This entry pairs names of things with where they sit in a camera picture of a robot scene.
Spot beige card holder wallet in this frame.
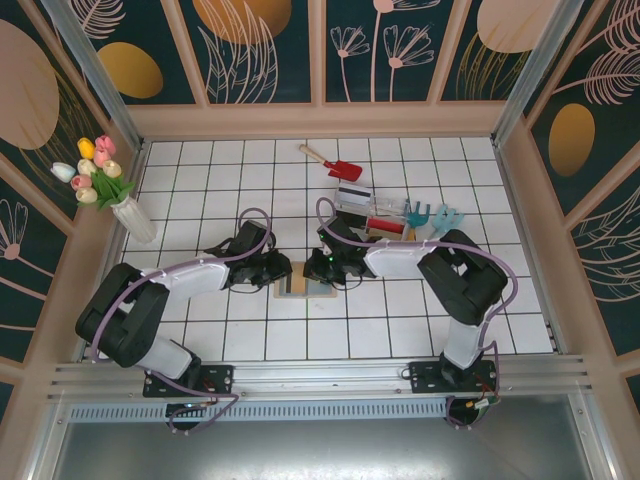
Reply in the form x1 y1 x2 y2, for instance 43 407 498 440
273 259 338 300

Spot red card white print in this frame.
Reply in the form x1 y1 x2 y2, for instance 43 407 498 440
366 215 405 235

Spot white magnetic stripe card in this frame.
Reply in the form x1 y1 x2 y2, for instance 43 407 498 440
337 183 374 207

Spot clear acrylic card organizer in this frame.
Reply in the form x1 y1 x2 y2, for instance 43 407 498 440
333 182 409 241

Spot teal toy rake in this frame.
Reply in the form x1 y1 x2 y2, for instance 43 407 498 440
402 198 432 242

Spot red toy shovel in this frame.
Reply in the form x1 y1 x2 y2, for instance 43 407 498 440
298 143 364 182

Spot light blue toy rake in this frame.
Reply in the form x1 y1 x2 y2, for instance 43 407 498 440
424 204 465 241

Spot white ribbed vase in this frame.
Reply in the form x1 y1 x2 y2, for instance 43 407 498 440
110 195 159 245

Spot green artificial tulip leaves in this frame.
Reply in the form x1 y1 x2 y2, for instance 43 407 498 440
92 169 136 211

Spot grey metal panel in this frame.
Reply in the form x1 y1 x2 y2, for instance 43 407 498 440
29 394 616 480

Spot aluminium rail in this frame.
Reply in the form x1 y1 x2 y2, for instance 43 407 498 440
47 354 596 406

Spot grey slotted cable duct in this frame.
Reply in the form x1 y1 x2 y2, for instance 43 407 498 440
67 399 449 421

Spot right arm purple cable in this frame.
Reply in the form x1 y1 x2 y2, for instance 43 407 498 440
316 197 519 431

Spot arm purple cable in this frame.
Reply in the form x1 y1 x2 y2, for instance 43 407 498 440
316 197 519 431
89 205 276 434

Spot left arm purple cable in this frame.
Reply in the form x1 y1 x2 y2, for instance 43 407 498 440
89 205 276 434

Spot aluminium frame post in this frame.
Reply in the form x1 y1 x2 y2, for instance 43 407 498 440
492 0 599 146
39 0 146 156

